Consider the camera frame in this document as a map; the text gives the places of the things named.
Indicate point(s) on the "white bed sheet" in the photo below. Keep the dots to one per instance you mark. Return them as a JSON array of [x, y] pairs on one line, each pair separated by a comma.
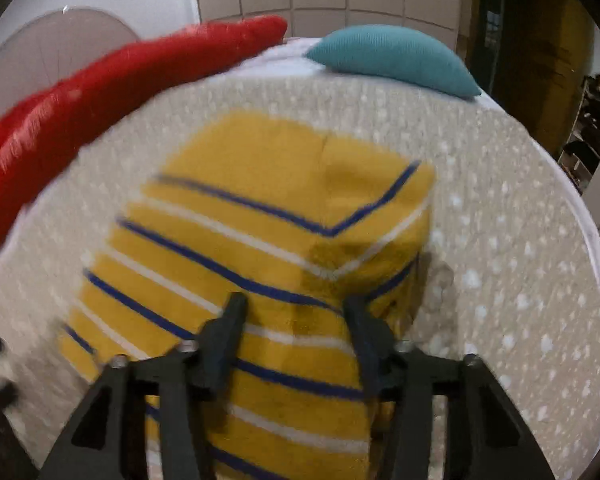
[[290, 60]]

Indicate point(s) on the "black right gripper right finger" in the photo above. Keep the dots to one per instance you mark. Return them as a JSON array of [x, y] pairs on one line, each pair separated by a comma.
[[485, 435]]

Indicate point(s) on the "beige dotted bed blanket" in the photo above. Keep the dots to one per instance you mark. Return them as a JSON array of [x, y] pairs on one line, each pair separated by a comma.
[[299, 192]]

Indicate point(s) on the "round grey headboard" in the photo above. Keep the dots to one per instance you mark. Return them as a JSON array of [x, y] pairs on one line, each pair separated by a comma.
[[55, 46]]

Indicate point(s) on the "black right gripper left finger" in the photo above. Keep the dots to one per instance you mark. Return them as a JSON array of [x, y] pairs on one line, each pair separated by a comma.
[[106, 435]]

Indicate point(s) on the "yellow striped knit sweater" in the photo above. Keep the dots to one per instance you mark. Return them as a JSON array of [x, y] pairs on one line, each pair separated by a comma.
[[298, 220]]

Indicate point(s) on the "teal pillow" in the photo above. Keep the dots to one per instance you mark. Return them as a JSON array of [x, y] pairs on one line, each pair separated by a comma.
[[397, 53]]

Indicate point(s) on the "white tv cabinet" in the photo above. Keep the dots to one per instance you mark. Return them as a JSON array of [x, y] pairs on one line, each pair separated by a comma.
[[580, 159]]

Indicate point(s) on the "red blanket roll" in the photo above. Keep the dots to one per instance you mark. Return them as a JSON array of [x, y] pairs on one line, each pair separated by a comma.
[[41, 135]]

